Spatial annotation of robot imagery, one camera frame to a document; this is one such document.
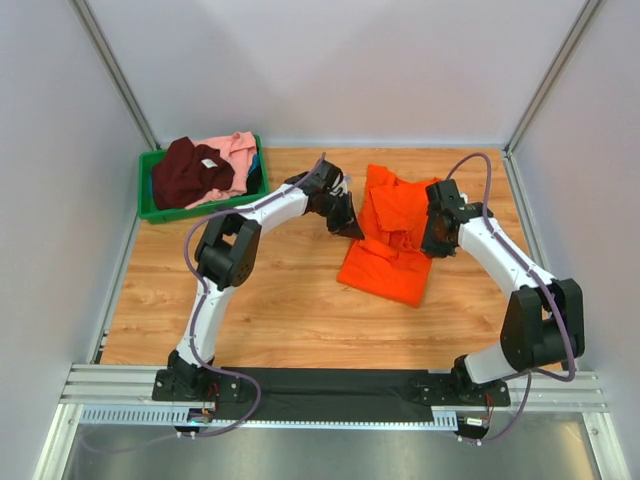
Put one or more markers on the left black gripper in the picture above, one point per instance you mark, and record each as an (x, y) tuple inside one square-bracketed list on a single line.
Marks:
[(338, 214)]

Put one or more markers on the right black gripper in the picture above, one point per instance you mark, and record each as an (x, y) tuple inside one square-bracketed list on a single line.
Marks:
[(433, 240)]

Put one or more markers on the orange t shirt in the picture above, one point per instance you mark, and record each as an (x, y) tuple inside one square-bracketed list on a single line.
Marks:
[(388, 261)]

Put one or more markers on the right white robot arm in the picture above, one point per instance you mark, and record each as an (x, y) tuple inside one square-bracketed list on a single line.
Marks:
[(544, 320)]

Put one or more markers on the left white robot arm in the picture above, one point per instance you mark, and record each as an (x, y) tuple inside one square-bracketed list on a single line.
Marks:
[(225, 257)]

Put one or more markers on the blue t shirt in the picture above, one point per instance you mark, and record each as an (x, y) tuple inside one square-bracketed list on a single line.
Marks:
[(255, 167)]

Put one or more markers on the pink t shirt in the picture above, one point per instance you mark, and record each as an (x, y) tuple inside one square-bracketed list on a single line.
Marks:
[(238, 150)]

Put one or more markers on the maroon t shirt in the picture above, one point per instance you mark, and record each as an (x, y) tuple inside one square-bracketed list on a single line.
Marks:
[(187, 173)]

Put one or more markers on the green plastic bin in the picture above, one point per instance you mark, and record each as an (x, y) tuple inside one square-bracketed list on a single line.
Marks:
[(258, 187)]

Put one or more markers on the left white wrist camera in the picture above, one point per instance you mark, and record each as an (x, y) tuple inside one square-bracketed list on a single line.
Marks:
[(340, 186)]

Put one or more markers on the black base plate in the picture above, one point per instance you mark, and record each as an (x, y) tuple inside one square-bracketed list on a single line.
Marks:
[(345, 394)]

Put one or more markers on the right aluminium frame post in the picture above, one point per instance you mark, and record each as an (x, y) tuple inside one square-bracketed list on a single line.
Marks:
[(570, 43)]

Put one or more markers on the aluminium frame post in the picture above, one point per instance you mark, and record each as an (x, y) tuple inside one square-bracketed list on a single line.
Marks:
[(570, 43), (99, 41)]

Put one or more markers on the grey slotted cable duct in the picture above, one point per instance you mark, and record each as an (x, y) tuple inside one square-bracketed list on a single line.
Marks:
[(190, 417)]

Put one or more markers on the left aluminium frame post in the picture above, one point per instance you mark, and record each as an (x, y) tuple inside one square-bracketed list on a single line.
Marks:
[(99, 41)]

